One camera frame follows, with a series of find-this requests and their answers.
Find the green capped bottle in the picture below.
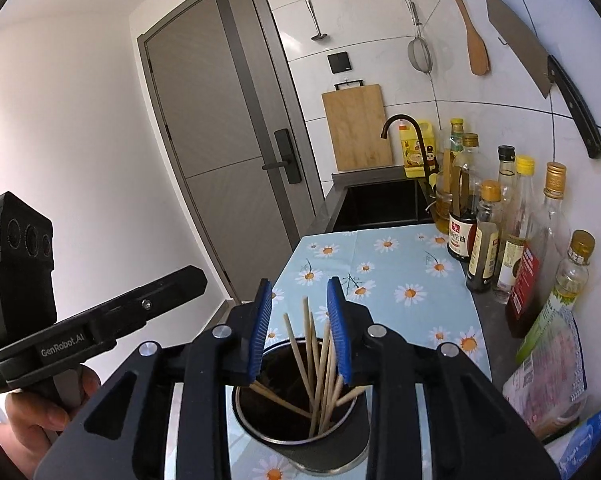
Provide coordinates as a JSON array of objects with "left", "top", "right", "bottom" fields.
[{"left": 445, "top": 118, "right": 467, "bottom": 196}]

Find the black faucet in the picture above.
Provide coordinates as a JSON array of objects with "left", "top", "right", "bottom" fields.
[{"left": 381, "top": 114, "right": 431, "bottom": 211}]

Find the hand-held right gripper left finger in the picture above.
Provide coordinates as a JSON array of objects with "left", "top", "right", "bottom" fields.
[{"left": 33, "top": 279, "right": 274, "bottom": 480}]

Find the wooden cutting board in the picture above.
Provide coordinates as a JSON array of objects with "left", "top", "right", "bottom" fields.
[{"left": 321, "top": 79, "right": 394, "bottom": 173}]

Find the black handled cleaver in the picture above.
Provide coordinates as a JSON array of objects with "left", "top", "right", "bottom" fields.
[{"left": 483, "top": 0, "right": 601, "bottom": 160}]

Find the black capped bottle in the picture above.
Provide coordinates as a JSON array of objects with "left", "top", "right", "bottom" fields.
[{"left": 496, "top": 145, "right": 517, "bottom": 241}]

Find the green label oil bottle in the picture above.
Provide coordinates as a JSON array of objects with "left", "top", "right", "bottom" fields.
[{"left": 515, "top": 230, "right": 596, "bottom": 366}]

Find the red label soy sauce bottle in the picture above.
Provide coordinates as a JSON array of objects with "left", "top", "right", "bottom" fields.
[{"left": 447, "top": 133, "right": 482, "bottom": 264}]

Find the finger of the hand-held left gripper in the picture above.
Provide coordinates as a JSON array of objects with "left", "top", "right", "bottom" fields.
[{"left": 55, "top": 266, "right": 209, "bottom": 346}]

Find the amber oil jar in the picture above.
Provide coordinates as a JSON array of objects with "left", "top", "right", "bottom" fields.
[{"left": 432, "top": 172, "right": 454, "bottom": 235}]

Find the blue packet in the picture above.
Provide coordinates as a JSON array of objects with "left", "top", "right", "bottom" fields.
[{"left": 544, "top": 397, "right": 601, "bottom": 480}]

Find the floral light blue tablecloth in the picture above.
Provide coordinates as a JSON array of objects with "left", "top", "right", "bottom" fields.
[{"left": 220, "top": 225, "right": 494, "bottom": 480}]

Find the small dark gold capped bottle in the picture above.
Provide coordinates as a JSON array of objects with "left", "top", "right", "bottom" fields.
[{"left": 465, "top": 180, "right": 502, "bottom": 295}]

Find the black door lock handle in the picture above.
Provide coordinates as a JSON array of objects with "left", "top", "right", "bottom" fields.
[{"left": 262, "top": 129, "right": 304, "bottom": 185}]

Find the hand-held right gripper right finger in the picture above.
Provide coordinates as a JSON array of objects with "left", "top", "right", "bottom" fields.
[{"left": 326, "top": 276, "right": 561, "bottom": 480}]

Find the dark kitchen sink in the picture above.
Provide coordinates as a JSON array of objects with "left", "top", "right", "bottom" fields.
[{"left": 331, "top": 176, "right": 439, "bottom": 234}]

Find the steel mesh strainer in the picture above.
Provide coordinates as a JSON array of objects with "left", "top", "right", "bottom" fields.
[{"left": 407, "top": 0, "right": 435, "bottom": 75}]

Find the bunch of wooden chopsticks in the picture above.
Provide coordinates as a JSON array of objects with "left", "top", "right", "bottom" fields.
[{"left": 250, "top": 296, "right": 368, "bottom": 437}]

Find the person's left hand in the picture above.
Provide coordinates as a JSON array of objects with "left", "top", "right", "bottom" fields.
[{"left": 5, "top": 365, "right": 102, "bottom": 447}]

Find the grey door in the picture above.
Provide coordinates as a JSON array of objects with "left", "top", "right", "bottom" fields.
[{"left": 137, "top": 0, "right": 331, "bottom": 306}]

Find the steel ladle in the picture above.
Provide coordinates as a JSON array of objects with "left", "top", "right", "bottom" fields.
[{"left": 303, "top": 0, "right": 330, "bottom": 42}]

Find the pink food packet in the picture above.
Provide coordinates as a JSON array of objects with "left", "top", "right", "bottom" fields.
[{"left": 502, "top": 310, "right": 589, "bottom": 444}]

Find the large yellow oil bottle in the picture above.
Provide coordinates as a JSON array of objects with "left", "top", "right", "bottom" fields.
[{"left": 397, "top": 117, "right": 437, "bottom": 179}]

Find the wooden spatula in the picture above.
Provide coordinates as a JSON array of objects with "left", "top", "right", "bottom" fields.
[{"left": 427, "top": 0, "right": 491, "bottom": 77}]

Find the black metal cup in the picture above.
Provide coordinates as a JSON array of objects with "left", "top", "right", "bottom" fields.
[{"left": 233, "top": 337, "right": 371, "bottom": 476}]

